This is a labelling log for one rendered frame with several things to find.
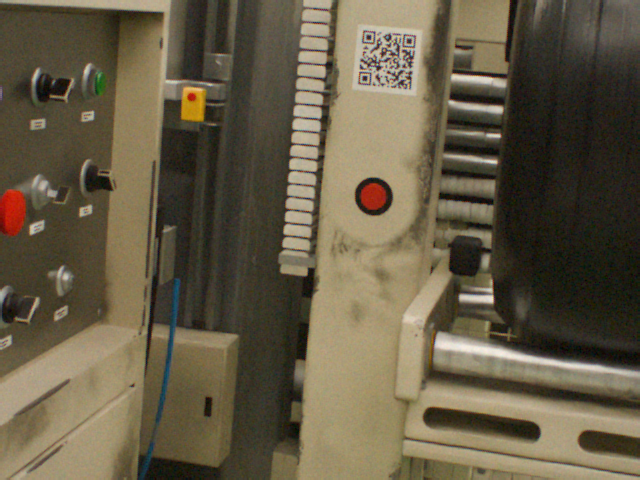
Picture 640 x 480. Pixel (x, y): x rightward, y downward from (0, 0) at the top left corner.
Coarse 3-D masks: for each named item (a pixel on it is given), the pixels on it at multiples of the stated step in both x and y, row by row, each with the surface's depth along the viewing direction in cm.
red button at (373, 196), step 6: (366, 186) 149; (372, 186) 148; (378, 186) 148; (366, 192) 149; (372, 192) 148; (378, 192) 148; (384, 192) 148; (366, 198) 149; (372, 198) 148; (378, 198) 148; (384, 198) 148; (366, 204) 149; (372, 204) 149; (378, 204) 148
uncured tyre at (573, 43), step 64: (576, 0) 124; (512, 64) 130; (576, 64) 123; (512, 128) 128; (576, 128) 123; (512, 192) 129; (576, 192) 124; (512, 256) 133; (576, 256) 128; (512, 320) 142; (576, 320) 135
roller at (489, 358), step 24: (432, 336) 143; (456, 336) 143; (432, 360) 144; (456, 360) 142; (480, 360) 141; (504, 360) 141; (528, 360) 140; (552, 360) 140; (576, 360) 140; (600, 360) 140; (624, 360) 140; (552, 384) 141; (576, 384) 140; (600, 384) 139; (624, 384) 138
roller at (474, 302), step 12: (468, 288) 170; (480, 288) 170; (456, 300) 170; (468, 300) 169; (480, 300) 169; (492, 300) 169; (456, 312) 171; (468, 312) 170; (480, 312) 169; (492, 312) 169
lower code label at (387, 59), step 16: (368, 32) 146; (384, 32) 146; (400, 32) 145; (416, 32) 145; (368, 48) 146; (384, 48) 146; (400, 48) 146; (416, 48) 145; (368, 64) 147; (384, 64) 146; (400, 64) 146; (416, 64) 145; (368, 80) 147; (384, 80) 147; (400, 80) 146; (416, 80) 146
